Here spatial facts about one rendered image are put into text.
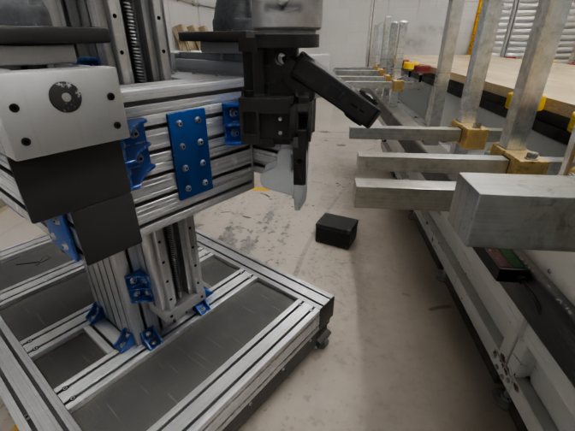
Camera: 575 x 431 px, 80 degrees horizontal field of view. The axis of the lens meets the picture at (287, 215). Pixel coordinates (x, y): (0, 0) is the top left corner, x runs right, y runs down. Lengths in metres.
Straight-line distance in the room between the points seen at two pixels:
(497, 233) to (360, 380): 1.14
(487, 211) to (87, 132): 0.44
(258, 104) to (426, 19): 8.14
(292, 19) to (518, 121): 0.53
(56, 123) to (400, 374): 1.21
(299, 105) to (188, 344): 0.88
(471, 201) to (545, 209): 0.03
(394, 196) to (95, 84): 0.39
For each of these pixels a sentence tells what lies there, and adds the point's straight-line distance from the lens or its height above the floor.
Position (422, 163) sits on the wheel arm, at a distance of 0.72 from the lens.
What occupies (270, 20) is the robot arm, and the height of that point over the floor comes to 1.04.
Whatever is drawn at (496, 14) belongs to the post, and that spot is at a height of 1.07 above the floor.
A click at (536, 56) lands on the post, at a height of 1.00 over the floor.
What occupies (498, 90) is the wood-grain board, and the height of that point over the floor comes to 0.89.
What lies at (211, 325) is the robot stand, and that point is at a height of 0.21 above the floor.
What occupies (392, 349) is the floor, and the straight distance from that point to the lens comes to 1.43.
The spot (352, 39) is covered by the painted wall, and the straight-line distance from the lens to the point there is 8.35.
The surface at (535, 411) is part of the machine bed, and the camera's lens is 1.21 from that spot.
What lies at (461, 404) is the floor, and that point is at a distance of 1.36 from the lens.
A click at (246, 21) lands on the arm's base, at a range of 0.86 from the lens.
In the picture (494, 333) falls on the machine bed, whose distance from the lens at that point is 1.37.
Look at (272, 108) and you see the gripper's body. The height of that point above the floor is 0.96.
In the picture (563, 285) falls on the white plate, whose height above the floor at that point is 0.71.
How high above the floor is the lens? 1.03
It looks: 27 degrees down
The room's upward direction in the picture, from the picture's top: straight up
